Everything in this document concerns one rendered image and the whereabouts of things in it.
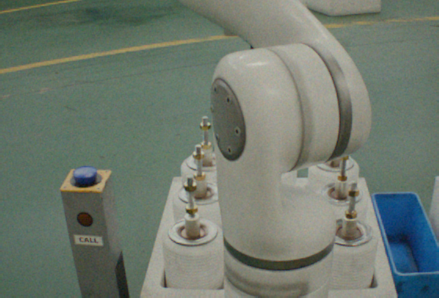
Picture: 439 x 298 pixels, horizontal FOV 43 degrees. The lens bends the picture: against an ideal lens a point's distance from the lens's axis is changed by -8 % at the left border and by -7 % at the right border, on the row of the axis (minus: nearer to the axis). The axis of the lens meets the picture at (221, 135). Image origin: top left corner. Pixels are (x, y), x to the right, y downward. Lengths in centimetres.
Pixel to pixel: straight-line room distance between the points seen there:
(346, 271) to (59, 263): 66
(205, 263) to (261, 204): 47
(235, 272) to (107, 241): 50
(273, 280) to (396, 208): 87
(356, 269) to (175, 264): 27
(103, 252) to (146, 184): 63
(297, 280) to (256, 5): 22
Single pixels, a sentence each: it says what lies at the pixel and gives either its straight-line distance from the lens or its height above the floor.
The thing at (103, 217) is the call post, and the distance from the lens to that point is 92.
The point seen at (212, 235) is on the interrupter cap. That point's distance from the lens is 88.
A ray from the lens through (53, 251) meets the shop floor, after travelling 134.
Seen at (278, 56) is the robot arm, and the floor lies 63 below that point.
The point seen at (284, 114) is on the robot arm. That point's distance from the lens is 38.
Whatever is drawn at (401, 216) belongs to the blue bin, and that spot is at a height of 6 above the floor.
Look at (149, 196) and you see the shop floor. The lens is 151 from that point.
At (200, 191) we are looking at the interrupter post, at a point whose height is 26.
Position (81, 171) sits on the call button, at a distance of 93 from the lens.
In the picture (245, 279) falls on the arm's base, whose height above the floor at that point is 46.
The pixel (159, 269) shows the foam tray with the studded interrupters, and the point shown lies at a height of 18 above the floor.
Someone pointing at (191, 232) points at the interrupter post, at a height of 26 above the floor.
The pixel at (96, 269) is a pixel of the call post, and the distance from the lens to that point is 99.
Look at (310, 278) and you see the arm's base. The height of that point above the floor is 46.
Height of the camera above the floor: 74
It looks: 24 degrees down
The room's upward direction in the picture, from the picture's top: 1 degrees counter-clockwise
